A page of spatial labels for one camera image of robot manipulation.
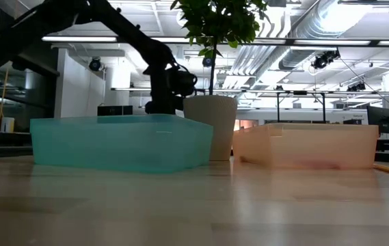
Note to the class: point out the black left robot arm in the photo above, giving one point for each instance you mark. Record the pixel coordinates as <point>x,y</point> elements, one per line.
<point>129,32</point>

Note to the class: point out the black box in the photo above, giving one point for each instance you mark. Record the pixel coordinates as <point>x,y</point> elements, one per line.
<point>115,111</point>

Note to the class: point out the potted green plant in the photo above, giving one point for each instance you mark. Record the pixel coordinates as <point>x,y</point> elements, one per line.
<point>211,126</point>

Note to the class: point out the green translucent plastic bin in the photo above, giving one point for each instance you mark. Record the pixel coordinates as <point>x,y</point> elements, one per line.
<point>119,143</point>

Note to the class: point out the orange translucent plastic bin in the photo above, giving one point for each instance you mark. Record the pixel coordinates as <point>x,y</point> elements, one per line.
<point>303,143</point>

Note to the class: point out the white bucket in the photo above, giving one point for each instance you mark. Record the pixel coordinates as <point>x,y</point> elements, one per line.
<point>7,124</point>

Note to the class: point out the black computer monitor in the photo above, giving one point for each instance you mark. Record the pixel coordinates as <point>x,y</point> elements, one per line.
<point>381,119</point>

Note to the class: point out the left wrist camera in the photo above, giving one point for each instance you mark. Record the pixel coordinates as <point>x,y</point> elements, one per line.
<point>184,83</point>

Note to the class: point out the black ceiling camera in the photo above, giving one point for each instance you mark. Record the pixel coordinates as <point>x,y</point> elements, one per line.
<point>207,61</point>
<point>324,59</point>
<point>356,87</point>
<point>95,64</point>

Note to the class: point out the silver ventilation duct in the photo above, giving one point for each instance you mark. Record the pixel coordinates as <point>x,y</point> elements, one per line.
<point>295,58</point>

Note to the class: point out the black background rig frame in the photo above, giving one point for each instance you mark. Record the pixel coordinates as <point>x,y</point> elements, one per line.
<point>300,92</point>

